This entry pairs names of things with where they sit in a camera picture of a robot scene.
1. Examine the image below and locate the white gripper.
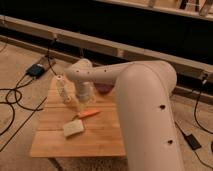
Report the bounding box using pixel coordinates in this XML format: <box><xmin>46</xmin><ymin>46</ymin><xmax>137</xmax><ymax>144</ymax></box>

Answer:
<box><xmin>74</xmin><ymin>82</ymin><xmax>96</xmax><ymax>111</ymax></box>

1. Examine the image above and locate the orange pepper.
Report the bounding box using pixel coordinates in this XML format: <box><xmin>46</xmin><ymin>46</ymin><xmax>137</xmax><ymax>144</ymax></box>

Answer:
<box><xmin>72</xmin><ymin>109</ymin><xmax>101</xmax><ymax>121</ymax></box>

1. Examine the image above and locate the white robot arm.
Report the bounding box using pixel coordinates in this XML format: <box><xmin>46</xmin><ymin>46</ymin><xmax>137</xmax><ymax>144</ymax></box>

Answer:
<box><xmin>66</xmin><ymin>59</ymin><xmax>185</xmax><ymax>171</ymax></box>

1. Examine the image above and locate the dark red ceramic bowl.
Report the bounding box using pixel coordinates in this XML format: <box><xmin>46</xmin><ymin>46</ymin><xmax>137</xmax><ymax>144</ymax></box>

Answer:
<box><xmin>95</xmin><ymin>84</ymin><xmax>114</xmax><ymax>94</ymax></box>

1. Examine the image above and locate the beige sponge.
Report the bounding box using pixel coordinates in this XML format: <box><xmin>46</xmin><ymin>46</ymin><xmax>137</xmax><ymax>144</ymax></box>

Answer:
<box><xmin>63</xmin><ymin>120</ymin><xmax>84</xmax><ymax>137</ymax></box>

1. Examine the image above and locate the wooden table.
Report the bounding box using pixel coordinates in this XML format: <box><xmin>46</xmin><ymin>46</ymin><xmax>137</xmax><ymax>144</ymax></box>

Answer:
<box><xmin>30</xmin><ymin>77</ymin><xmax>125</xmax><ymax>157</ymax></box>

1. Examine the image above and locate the black power adapter left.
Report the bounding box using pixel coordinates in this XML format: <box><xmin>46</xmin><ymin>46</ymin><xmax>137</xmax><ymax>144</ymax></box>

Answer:
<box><xmin>26</xmin><ymin>64</ymin><xmax>45</xmax><ymax>79</ymax></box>

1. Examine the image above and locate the black power adapter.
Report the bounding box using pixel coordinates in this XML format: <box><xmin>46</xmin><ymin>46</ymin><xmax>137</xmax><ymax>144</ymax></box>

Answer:
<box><xmin>184</xmin><ymin>134</ymin><xmax>201</xmax><ymax>150</ymax></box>
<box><xmin>26</xmin><ymin>64</ymin><xmax>45</xmax><ymax>79</ymax></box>

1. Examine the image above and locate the black power adapter right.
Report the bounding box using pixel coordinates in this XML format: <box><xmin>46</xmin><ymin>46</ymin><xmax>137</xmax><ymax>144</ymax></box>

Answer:
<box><xmin>184</xmin><ymin>134</ymin><xmax>201</xmax><ymax>150</ymax></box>

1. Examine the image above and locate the black cable on floor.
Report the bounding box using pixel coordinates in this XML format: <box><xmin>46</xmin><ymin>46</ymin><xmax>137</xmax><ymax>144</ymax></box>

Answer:
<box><xmin>0</xmin><ymin>39</ymin><xmax>59</xmax><ymax>153</ymax></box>

